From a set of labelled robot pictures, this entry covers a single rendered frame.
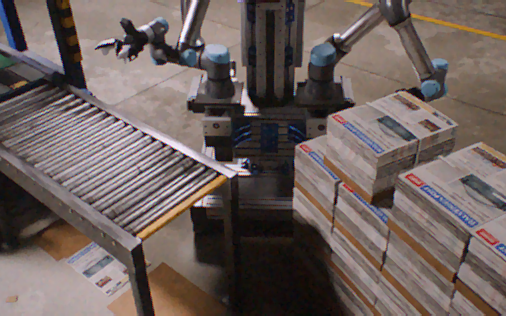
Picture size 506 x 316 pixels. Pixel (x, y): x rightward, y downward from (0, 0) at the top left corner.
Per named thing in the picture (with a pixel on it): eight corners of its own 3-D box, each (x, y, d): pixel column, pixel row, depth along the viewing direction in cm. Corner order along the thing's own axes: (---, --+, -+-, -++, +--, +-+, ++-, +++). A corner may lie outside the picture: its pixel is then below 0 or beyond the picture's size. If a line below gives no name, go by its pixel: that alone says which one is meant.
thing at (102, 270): (151, 263, 274) (151, 262, 274) (107, 297, 257) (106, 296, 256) (108, 232, 294) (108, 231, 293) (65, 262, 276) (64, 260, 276)
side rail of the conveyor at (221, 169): (240, 194, 214) (239, 171, 207) (231, 200, 211) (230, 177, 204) (57, 93, 285) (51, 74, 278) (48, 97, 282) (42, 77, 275)
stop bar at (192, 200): (228, 181, 202) (228, 177, 201) (142, 243, 176) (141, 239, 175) (222, 177, 204) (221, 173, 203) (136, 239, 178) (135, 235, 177)
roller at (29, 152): (111, 120, 249) (109, 111, 246) (22, 167, 220) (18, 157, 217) (105, 117, 251) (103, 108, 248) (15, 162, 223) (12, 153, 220)
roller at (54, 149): (120, 125, 245) (118, 116, 242) (30, 173, 217) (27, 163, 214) (113, 121, 248) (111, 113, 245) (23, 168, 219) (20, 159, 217)
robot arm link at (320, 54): (305, 77, 245) (306, 51, 237) (315, 65, 255) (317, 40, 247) (329, 82, 241) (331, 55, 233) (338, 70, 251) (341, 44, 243)
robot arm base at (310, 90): (304, 85, 260) (305, 67, 254) (334, 85, 259) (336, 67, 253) (305, 100, 248) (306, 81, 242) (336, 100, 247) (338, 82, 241)
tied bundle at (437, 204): (464, 190, 191) (480, 138, 177) (535, 240, 170) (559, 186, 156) (385, 227, 176) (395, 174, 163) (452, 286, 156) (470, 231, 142)
